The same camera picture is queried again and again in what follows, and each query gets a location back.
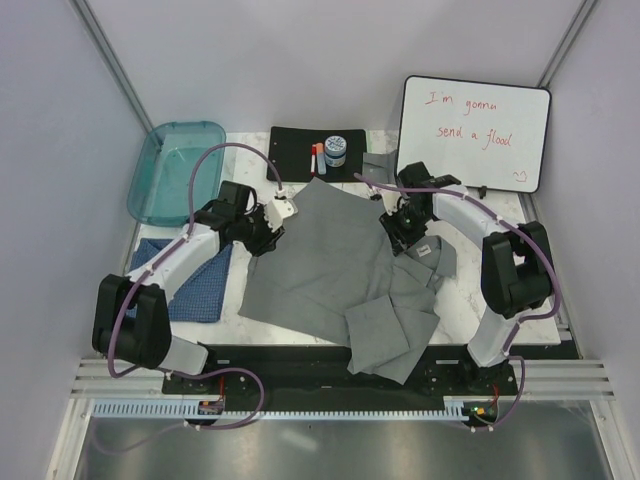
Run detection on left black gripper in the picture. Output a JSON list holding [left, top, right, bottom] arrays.
[[235, 204, 285, 258]]

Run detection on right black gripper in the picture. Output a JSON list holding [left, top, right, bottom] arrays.
[[380, 203, 431, 256]]

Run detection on grey long sleeve shirt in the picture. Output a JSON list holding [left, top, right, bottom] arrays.
[[239, 178, 457, 384]]

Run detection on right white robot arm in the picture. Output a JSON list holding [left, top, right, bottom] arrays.
[[380, 162, 560, 394]]

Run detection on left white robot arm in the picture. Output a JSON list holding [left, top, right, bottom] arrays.
[[91, 181, 297, 393]]

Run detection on teal plastic bin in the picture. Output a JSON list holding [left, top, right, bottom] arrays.
[[127, 121, 226, 227]]

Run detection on folded blue checked shirt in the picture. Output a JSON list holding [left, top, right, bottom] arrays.
[[130, 237, 232, 323]]

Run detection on black clipboard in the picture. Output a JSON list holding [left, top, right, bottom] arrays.
[[268, 126, 367, 183]]

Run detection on small blue lidded jar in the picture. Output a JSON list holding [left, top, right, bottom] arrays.
[[324, 135, 347, 168]]

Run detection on red whiteboard marker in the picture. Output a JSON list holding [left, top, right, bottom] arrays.
[[310, 144, 317, 177]]

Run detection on whiteboard with red writing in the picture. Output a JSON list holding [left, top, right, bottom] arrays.
[[396, 75, 552, 194]]

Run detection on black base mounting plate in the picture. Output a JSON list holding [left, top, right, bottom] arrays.
[[162, 346, 518, 411]]

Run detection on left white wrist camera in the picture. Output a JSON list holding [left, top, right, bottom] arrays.
[[264, 198, 298, 232]]

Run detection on white slotted cable duct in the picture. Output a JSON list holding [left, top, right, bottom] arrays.
[[91, 399, 469, 422]]

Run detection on aluminium frame rail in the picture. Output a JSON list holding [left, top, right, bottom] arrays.
[[72, 359, 614, 401]]

